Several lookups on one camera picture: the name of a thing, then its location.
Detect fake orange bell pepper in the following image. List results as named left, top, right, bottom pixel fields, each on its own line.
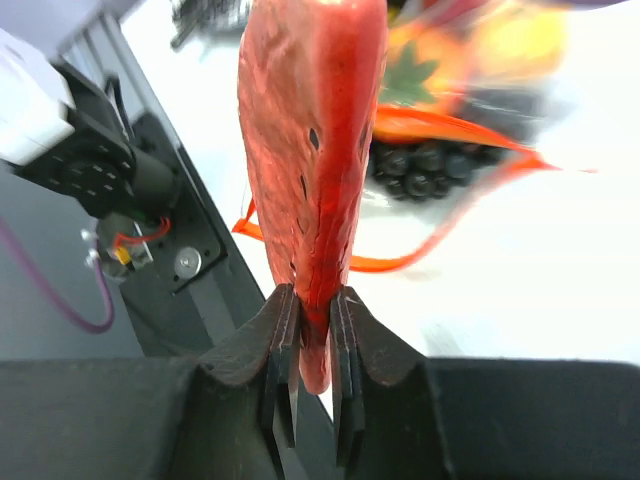
left=378, top=21, right=472, bottom=115

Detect fake watermelon slice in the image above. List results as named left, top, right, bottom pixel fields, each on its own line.
left=236, top=0, right=391, bottom=396

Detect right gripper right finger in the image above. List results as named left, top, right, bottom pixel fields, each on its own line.
left=330, top=287, right=639, bottom=479

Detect clear zip top bag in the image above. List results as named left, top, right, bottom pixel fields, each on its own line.
left=231, top=0, right=601, bottom=274

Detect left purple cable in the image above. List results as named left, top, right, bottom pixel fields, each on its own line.
left=0, top=214, right=116, bottom=335

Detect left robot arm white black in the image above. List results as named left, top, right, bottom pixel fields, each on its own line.
left=1, top=31, right=179, bottom=225

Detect fake dark grapes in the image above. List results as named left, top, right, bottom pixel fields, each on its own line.
left=367, top=140, right=506, bottom=202

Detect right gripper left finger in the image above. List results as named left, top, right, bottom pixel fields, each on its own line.
left=1, top=285, right=299, bottom=479

